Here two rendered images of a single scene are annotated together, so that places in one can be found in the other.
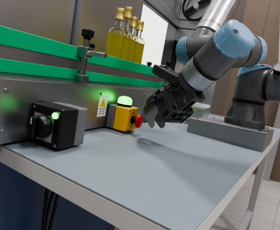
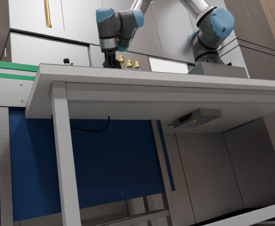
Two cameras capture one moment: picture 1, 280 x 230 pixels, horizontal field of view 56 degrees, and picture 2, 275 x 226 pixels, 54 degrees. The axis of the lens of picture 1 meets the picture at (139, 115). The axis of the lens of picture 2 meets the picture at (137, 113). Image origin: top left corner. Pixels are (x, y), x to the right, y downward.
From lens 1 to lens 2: 0.88 m
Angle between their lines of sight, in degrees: 38
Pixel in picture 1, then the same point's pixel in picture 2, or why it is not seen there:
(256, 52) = (126, 15)
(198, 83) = (103, 44)
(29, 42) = (32, 68)
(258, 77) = (195, 38)
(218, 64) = (102, 28)
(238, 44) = (99, 13)
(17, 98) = (27, 88)
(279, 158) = not seen: outside the picture
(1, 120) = (21, 96)
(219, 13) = not seen: hidden behind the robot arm
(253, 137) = (196, 70)
